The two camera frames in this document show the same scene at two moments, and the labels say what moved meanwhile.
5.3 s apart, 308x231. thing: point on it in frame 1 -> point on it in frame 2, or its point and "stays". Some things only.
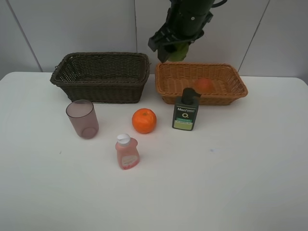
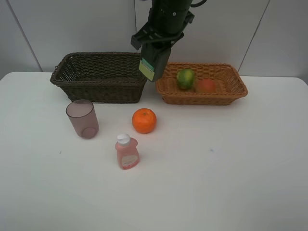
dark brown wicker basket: [105, 77] stays
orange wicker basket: [172, 78] stays
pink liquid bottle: [128, 156] stays
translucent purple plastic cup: [83, 116] stays
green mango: [180, 53] -> [185, 78]
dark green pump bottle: [186, 110] -> [155, 61]
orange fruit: [144, 120] stays
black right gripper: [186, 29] -> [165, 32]
